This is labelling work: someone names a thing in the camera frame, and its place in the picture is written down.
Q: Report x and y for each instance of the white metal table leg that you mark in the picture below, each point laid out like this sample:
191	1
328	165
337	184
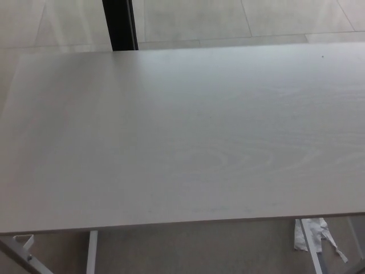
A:
91	252

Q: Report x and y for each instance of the white metal table frame bracket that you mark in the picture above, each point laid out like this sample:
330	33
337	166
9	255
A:
20	254

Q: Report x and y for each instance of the black vertical door frame post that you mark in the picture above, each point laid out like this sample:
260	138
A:
119	24

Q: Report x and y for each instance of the crumpled white paper scrap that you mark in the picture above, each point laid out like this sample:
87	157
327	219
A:
316	228

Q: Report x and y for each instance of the white slanted table leg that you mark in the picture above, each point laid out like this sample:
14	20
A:
312	248

